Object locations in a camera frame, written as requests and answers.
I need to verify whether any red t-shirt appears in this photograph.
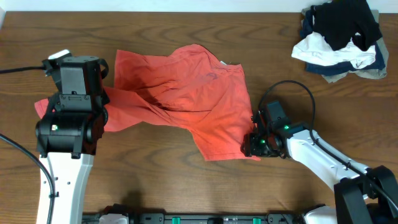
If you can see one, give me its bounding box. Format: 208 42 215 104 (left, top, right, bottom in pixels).
34 44 261 162

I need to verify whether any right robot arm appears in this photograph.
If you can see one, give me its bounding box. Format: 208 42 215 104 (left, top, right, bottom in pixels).
241 101 397 223

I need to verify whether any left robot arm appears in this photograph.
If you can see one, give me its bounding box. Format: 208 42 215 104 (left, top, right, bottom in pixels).
35 50 110 223

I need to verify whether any white garment on pile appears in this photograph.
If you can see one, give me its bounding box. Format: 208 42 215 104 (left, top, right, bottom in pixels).
291 32 376 69

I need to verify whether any navy garment on pile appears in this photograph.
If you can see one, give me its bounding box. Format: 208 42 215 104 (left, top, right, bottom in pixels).
300 8 389 76

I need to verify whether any black garment on pile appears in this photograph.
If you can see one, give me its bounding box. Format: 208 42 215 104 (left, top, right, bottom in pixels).
312 0 382 51

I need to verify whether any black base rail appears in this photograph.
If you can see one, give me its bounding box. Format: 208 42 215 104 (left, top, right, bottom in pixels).
81 204 305 224

